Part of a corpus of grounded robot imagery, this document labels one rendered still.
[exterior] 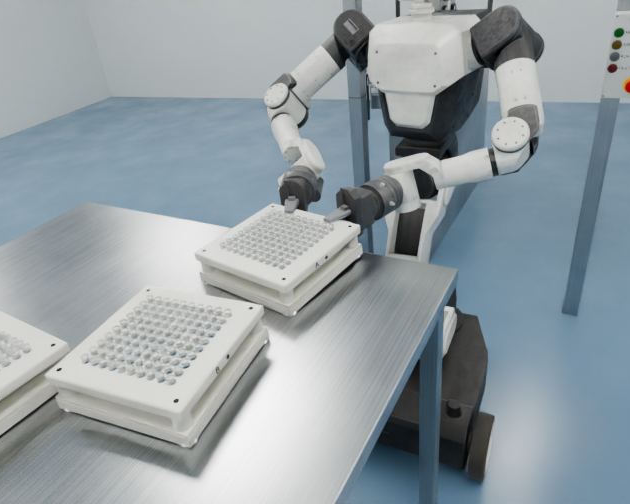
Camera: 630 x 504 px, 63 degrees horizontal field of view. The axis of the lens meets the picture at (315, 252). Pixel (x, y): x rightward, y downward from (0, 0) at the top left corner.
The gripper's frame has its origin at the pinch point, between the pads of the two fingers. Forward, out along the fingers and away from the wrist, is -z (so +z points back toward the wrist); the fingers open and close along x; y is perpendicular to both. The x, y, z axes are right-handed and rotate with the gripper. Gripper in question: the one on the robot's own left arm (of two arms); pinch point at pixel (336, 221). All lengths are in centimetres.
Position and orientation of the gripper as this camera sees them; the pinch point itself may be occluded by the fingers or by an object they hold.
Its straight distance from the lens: 111.3
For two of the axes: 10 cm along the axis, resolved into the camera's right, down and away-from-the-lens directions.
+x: 1.0, 8.6, 5.1
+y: -7.0, -3.0, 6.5
